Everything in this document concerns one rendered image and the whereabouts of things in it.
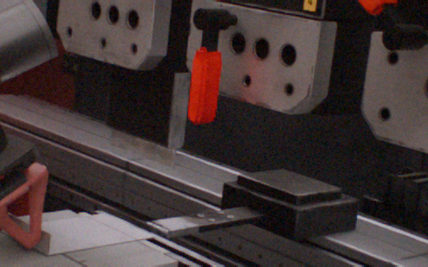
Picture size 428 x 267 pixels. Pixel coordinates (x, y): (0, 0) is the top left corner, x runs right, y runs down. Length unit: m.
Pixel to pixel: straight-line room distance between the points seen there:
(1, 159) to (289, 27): 0.28
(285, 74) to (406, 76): 0.12
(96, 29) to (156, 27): 0.08
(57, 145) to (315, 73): 0.79
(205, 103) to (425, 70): 0.20
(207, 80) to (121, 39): 0.16
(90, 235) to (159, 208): 0.36
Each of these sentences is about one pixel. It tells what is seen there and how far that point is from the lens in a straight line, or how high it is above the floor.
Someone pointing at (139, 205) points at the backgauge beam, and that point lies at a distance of 1.41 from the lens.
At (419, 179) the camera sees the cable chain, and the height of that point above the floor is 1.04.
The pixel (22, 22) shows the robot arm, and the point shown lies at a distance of 0.90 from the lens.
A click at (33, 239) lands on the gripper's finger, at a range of 0.97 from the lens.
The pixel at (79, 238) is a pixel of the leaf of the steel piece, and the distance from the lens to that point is 1.02.
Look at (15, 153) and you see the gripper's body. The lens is 0.92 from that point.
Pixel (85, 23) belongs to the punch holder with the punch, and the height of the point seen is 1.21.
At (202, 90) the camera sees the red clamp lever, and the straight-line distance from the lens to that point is 0.85.
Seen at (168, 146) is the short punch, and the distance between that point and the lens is 1.00.
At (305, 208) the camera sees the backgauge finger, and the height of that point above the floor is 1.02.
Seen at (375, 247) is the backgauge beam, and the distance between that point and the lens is 1.17.
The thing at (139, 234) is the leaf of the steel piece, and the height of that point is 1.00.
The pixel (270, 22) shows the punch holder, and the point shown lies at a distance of 0.84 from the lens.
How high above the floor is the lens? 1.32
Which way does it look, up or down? 12 degrees down
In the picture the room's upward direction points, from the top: 6 degrees clockwise
